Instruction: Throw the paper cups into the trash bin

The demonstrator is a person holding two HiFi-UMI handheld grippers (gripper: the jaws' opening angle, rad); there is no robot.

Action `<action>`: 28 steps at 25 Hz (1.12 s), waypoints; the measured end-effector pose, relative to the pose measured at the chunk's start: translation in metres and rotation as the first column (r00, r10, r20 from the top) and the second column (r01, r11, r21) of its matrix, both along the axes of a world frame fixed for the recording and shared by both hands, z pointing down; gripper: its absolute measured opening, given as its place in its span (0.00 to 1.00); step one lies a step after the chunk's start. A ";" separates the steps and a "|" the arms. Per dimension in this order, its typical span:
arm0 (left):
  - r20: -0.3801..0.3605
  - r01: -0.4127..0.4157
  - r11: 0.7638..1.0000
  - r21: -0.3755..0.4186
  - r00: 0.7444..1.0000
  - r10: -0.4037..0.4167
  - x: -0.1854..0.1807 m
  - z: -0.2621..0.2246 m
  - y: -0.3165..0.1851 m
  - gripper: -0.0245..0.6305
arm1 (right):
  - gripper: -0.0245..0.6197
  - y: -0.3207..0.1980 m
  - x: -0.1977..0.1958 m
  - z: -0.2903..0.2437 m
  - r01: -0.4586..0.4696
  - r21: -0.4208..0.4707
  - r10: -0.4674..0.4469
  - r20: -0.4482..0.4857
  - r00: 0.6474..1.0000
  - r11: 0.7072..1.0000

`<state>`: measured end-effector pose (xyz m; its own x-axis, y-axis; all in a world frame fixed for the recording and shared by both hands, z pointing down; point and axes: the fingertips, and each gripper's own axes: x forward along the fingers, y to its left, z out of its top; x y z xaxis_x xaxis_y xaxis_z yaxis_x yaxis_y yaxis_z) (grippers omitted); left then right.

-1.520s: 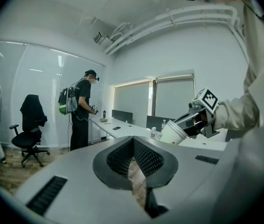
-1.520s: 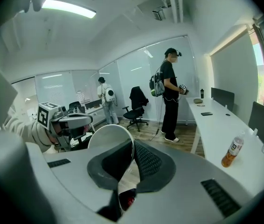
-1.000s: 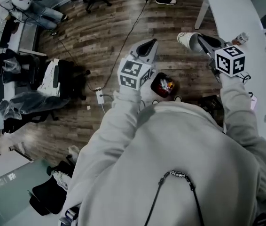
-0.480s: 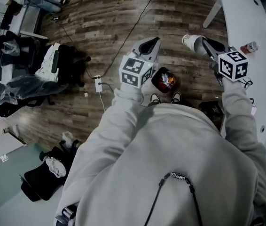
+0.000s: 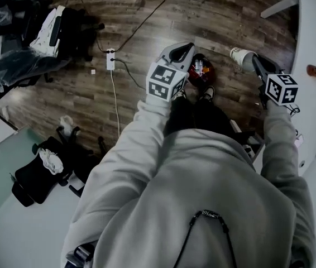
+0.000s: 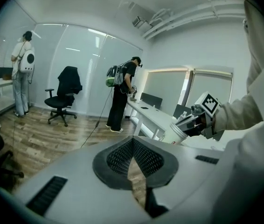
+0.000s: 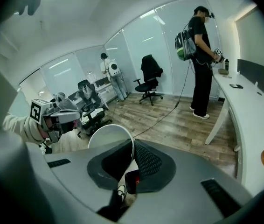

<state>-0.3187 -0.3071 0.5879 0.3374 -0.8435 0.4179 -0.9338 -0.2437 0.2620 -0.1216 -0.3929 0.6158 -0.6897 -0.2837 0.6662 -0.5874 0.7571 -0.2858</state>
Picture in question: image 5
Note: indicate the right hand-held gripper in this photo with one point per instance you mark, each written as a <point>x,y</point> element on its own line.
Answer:
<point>282,89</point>

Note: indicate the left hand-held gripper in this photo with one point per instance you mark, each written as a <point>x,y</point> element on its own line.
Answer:
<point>165,81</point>

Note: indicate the white paper cup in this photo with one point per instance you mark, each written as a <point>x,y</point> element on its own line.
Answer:
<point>241,57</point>

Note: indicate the black trash bin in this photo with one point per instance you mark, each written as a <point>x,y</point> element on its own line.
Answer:
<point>208,74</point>

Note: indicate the person's right forearm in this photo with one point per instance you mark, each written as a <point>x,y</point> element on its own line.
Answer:
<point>279,138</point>

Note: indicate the person's left forearm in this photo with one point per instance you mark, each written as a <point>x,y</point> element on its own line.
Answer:
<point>149,121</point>

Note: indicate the person's left shoe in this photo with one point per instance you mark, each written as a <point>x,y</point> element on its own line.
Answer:
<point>180,94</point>

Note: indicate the person's shoe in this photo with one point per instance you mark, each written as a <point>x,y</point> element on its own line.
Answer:
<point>180,94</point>
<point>208,92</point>

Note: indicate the person's right shoe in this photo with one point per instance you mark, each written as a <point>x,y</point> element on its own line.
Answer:
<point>208,92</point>

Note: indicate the person's black trouser legs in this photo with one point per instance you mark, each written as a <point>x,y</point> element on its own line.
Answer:
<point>197,116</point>

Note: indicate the white desk leg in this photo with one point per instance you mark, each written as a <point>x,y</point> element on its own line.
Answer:
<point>279,5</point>

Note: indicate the white power strip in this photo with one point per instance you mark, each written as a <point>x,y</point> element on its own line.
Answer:
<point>110,59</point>

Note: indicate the black office chair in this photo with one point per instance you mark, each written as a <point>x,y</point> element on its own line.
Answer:
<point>71,32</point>
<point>35,177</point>

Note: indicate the white crumpled cloth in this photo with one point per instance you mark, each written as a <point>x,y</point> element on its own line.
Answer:
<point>50,160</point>
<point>66,123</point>

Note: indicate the white garment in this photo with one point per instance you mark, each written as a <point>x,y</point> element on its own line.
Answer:
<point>46,32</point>

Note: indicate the person's light hoodie torso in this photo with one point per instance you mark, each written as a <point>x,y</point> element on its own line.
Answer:
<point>197,191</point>

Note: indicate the black waist pack device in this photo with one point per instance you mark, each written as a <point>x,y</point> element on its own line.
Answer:
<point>82,254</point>

